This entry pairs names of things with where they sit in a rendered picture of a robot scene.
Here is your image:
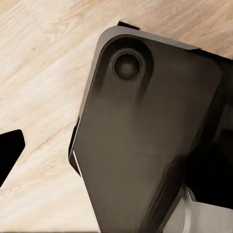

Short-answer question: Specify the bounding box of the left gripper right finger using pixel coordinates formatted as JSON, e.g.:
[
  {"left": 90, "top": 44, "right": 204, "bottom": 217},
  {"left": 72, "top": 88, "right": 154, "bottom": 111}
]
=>
[{"left": 217, "top": 129, "right": 233, "bottom": 168}]

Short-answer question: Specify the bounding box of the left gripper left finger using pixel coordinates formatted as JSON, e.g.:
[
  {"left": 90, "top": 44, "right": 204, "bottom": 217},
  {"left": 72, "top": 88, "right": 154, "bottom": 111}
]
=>
[{"left": 0, "top": 129, "right": 25, "bottom": 187}]

